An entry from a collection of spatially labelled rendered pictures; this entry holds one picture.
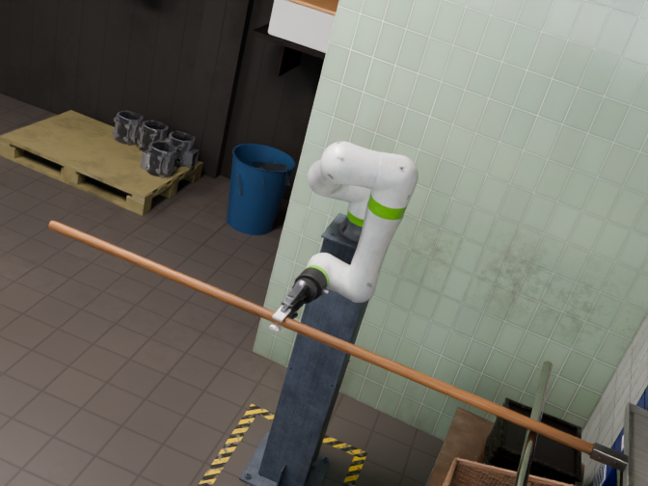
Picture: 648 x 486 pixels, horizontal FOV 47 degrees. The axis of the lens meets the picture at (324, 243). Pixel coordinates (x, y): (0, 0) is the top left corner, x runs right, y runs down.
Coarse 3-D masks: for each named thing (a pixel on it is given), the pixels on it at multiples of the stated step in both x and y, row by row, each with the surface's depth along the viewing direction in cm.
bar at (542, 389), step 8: (544, 368) 229; (552, 368) 231; (544, 376) 225; (544, 384) 221; (536, 392) 218; (544, 392) 217; (536, 400) 214; (544, 400) 215; (536, 408) 210; (536, 416) 207; (528, 432) 201; (528, 440) 198; (536, 440) 199; (528, 448) 194; (528, 456) 192; (520, 464) 190; (528, 464) 189; (520, 472) 186; (528, 472) 187; (520, 480) 184
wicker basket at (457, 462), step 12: (456, 468) 252; (468, 468) 250; (480, 468) 248; (492, 468) 246; (456, 480) 254; (480, 480) 250; (492, 480) 248; (504, 480) 246; (528, 480) 243; (540, 480) 242; (552, 480) 240
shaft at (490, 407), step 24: (96, 240) 230; (144, 264) 226; (216, 288) 221; (264, 312) 217; (312, 336) 214; (384, 360) 209; (432, 384) 206; (480, 408) 203; (504, 408) 202; (552, 432) 198
